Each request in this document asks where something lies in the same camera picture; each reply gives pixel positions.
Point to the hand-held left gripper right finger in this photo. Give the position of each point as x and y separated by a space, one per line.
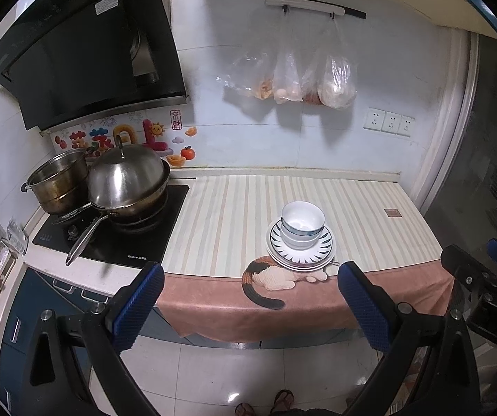
361 307

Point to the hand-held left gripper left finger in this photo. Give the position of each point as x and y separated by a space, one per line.
140 307

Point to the blue leaf pattern plate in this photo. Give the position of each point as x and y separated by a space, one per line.
322 249

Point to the white bowl with dark rim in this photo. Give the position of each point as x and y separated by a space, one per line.
302 246

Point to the plain white bowl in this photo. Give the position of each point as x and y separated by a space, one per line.
302 239

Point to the white bowl with blue print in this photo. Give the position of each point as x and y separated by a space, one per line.
302 216

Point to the black gas stove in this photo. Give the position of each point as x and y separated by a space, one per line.
144 242

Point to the brown square patch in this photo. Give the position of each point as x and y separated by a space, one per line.
392 213

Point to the blue kitchen cabinet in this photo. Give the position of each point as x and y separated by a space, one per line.
27 312

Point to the dark glass door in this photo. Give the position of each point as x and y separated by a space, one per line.
491 138

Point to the person's right foot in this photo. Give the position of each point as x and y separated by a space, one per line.
282 401

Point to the person's foot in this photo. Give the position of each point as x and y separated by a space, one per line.
245 409
282 401

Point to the striped cat print tablecloth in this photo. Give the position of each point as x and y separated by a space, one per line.
231 225

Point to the steel wok with lid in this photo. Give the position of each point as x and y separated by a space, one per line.
127 177

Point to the clear plastic container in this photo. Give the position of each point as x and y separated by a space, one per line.
14 238

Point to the person's left foot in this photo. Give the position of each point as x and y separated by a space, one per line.
245 409

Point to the steel stock pot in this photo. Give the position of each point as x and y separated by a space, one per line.
57 182

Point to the clear plastic bag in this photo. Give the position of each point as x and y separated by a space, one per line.
287 78
252 73
337 82

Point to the black range hood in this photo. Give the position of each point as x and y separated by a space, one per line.
79 43

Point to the white wall socket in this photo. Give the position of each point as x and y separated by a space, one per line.
406 125
391 122
374 119

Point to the colourful wall sticker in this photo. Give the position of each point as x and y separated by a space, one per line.
153 132

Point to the wall hook rail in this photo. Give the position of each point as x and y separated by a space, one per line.
317 5

